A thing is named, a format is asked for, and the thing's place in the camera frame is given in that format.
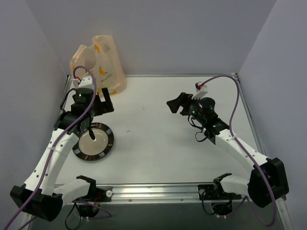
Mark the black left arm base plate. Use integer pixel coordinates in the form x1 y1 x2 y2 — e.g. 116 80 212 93
77 185 112 203

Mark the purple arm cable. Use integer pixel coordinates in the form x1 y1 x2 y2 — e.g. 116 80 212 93
4 65 112 230
198 75 276 227

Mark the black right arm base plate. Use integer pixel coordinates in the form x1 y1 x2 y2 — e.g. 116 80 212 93
198 184 242 201

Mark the black rimmed cream plate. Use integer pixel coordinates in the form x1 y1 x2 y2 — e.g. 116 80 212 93
72 123 115 161

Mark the banana print plastic bag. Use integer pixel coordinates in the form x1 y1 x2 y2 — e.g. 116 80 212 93
70 35 127 96

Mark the aluminium front mounting rail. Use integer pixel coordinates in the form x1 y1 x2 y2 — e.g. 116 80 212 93
97 183 229 205

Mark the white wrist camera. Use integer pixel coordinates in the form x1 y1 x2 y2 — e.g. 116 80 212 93
72 76 94 90
192 81 208 100

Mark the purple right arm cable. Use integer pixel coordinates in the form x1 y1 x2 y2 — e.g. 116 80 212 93
198 75 276 227

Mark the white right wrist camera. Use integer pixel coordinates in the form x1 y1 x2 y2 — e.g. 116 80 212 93
192 81 208 100

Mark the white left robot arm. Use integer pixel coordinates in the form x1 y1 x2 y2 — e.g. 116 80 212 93
10 87 114 221

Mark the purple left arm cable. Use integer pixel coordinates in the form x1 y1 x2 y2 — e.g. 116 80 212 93
4 65 112 230

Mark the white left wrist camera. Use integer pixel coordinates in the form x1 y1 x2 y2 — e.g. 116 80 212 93
72 76 94 90

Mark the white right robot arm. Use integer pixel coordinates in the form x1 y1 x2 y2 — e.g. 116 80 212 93
166 92 289 207

